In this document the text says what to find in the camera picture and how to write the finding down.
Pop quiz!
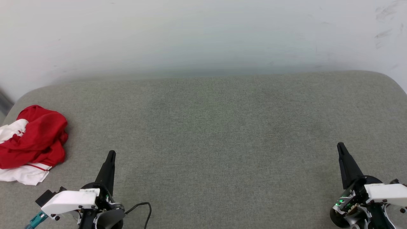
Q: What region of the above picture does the thin black cable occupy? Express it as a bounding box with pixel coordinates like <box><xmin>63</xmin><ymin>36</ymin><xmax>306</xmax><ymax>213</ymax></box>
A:
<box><xmin>125</xmin><ymin>202</ymin><xmax>152</xmax><ymax>229</ymax></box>

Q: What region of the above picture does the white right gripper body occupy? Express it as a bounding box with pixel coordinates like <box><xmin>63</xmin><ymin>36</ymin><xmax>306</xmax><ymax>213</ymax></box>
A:
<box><xmin>346</xmin><ymin>175</ymin><xmax>407</xmax><ymax>207</ymax></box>

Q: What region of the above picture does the grey cable with teal plug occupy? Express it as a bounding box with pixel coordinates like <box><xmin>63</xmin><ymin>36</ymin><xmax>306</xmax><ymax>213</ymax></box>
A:
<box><xmin>25</xmin><ymin>211</ymin><xmax>49</xmax><ymax>229</ymax></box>

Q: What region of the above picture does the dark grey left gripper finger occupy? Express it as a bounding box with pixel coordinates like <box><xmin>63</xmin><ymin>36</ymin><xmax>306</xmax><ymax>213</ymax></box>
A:
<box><xmin>95</xmin><ymin>150</ymin><xmax>116</xmax><ymax>195</ymax></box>

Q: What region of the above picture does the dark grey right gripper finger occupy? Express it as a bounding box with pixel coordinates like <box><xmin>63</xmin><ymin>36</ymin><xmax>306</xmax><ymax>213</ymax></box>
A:
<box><xmin>337</xmin><ymin>142</ymin><xmax>365</xmax><ymax>190</ymax></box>

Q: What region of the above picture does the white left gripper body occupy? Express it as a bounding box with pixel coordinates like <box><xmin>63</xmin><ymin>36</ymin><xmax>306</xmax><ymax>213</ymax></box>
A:
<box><xmin>41</xmin><ymin>182</ymin><xmax>117</xmax><ymax>221</ymax></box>

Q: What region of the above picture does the red and white shirt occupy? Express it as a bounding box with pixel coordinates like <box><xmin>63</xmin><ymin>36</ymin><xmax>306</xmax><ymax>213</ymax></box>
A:
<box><xmin>0</xmin><ymin>105</ymin><xmax>69</xmax><ymax>186</ymax></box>

